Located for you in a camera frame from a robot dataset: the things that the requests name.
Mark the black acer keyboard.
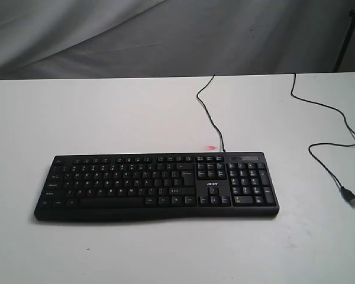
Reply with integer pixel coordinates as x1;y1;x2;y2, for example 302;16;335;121
34;152;279;222

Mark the black tripod stand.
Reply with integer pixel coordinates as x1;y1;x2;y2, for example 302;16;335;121
333;0;355;73

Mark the grey backdrop cloth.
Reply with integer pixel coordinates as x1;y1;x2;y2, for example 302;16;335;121
0;1;355;79

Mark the black USB cable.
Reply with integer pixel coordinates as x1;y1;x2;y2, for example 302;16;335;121
196;73;355;209

